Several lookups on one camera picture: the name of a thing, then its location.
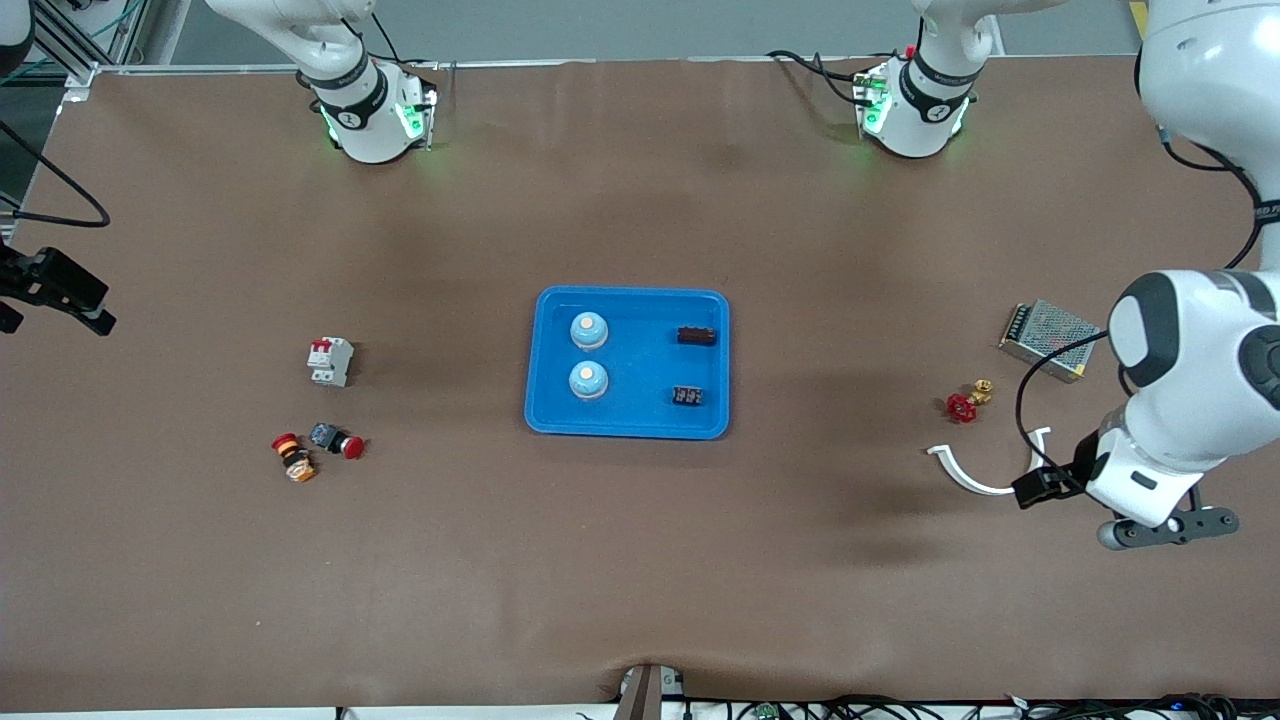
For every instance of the orange red push button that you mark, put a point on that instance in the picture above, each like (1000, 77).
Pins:
(293, 458)

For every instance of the black terminal block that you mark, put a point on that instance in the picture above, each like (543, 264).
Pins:
(686, 397)

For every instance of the white red circuit breaker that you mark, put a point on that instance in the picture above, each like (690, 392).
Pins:
(330, 362)

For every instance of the metal mesh power supply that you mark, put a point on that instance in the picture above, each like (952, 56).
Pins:
(1045, 335)

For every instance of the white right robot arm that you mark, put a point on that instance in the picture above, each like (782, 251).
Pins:
(345, 110)

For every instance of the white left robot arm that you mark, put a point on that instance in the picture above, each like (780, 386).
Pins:
(1200, 340)

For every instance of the red emergency stop button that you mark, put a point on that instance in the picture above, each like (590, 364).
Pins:
(325, 436)

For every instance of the blue desk bell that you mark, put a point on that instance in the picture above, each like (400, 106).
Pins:
(589, 330)
(588, 379)

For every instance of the metal table edge bracket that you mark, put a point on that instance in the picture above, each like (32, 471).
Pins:
(640, 695)

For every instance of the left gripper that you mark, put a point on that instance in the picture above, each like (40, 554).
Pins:
(1062, 478)

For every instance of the blue plastic tray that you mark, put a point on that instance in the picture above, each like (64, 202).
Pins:
(640, 400)

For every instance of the aluminium frame post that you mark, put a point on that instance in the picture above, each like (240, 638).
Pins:
(80, 78)

